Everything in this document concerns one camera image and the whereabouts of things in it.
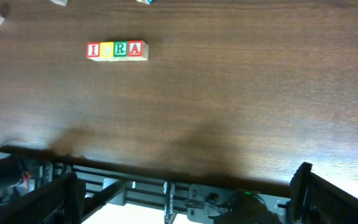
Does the red letter A block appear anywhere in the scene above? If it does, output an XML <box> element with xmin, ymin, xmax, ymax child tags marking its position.
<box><xmin>127</xmin><ymin>40</ymin><xmax>149</xmax><ymax>61</ymax></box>

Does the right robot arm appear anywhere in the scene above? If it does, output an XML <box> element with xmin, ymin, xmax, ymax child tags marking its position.
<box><xmin>0</xmin><ymin>162</ymin><xmax>358</xmax><ymax>223</ymax></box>

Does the yellow letter C block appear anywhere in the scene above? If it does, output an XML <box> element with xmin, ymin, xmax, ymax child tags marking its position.
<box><xmin>99</xmin><ymin>42</ymin><xmax>114</xmax><ymax>61</ymax></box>

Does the red letter I block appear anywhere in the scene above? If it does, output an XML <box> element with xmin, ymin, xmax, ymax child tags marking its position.
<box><xmin>86</xmin><ymin>42</ymin><xmax>101</xmax><ymax>61</ymax></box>

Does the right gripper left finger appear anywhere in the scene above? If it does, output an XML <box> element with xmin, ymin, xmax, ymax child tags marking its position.
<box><xmin>0</xmin><ymin>172</ymin><xmax>85</xmax><ymax>224</ymax></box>

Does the green letter R block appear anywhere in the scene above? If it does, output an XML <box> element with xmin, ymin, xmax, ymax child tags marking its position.
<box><xmin>112</xmin><ymin>41</ymin><xmax>128</xmax><ymax>61</ymax></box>

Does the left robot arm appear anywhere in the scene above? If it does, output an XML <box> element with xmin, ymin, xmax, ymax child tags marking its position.
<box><xmin>0</xmin><ymin>145</ymin><xmax>53</xmax><ymax>208</ymax></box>

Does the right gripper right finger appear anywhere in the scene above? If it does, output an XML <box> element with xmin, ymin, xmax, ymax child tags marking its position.
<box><xmin>287</xmin><ymin>162</ymin><xmax>358</xmax><ymax>224</ymax></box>

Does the blue letter P block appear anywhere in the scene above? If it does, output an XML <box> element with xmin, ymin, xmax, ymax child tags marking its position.
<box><xmin>136</xmin><ymin>0</ymin><xmax>154</xmax><ymax>5</ymax></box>

